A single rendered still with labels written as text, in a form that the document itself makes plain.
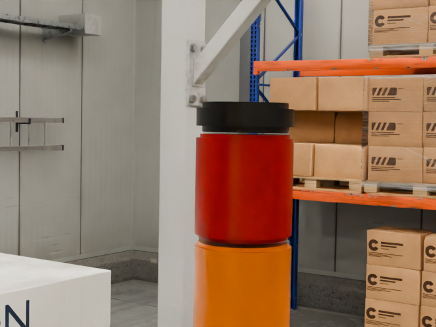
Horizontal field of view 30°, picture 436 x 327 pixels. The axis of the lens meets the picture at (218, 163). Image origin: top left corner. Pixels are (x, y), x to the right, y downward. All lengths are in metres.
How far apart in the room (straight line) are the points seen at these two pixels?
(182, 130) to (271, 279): 2.56
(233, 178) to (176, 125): 2.58
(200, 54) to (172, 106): 0.21
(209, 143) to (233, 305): 0.08
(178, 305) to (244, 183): 2.65
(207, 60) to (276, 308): 2.55
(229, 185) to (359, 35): 9.79
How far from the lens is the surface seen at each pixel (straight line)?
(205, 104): 0.41
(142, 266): 11.92
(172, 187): 2.99
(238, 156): 0.39
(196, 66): 2.96
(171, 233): 3.01
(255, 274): 0.40
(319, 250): 10.44
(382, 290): 8.71
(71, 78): 11.08
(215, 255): 0.40
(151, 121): 11.83
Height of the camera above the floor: 2.33
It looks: 3 degrees down
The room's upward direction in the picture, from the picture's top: 1 degrees clockwise
